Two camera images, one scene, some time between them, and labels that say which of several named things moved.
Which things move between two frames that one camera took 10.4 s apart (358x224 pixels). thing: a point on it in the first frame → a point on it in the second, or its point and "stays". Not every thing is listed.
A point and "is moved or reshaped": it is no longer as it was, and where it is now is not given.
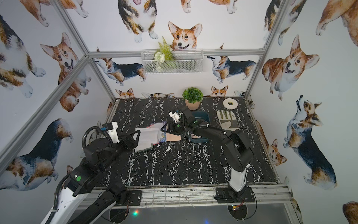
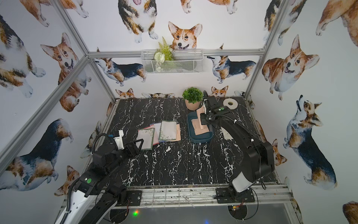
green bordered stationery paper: x=147 y=136 is moved or reshaped
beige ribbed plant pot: x=192 y=106 stays
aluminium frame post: x=77 y=35 stays
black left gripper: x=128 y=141 → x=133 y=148
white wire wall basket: x=187 y=61 stays
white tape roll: x=230 y=103 stays
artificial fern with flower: x=162 y=53 stays
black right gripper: x=171 y=128 → x=203 y=119
